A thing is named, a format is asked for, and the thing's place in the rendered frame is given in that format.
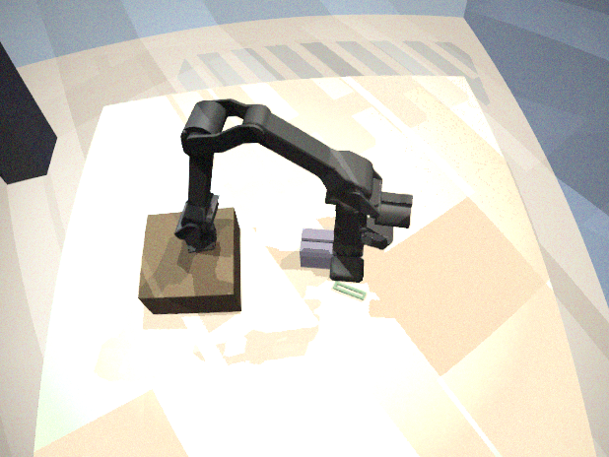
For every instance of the green rectangular frame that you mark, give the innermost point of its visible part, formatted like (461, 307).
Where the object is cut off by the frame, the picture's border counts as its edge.
(349, 288)

